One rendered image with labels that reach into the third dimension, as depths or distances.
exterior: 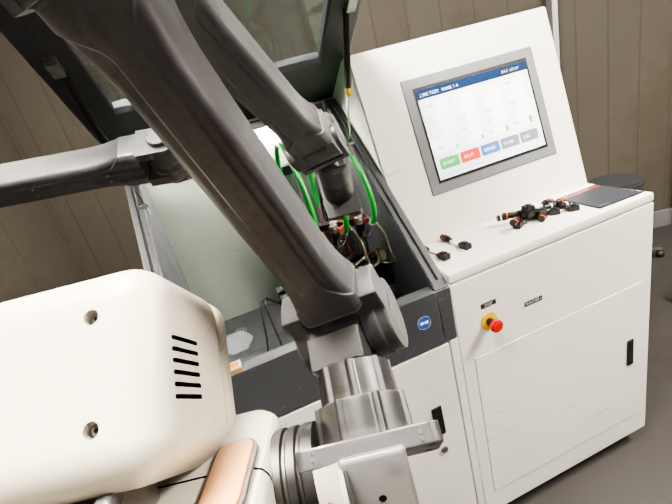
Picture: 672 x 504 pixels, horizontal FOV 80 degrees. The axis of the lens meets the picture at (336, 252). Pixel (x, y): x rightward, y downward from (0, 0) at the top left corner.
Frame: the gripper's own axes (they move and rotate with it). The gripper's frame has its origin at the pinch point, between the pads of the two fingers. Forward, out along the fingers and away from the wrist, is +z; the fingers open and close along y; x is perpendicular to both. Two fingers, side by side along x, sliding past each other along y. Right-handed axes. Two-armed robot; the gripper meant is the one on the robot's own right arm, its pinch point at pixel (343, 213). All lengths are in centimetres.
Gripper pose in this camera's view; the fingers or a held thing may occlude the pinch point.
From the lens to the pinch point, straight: 85.1
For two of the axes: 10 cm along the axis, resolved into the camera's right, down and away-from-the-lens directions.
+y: -2.3, -8.9, 3.8
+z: 1.1, 3.6, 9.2
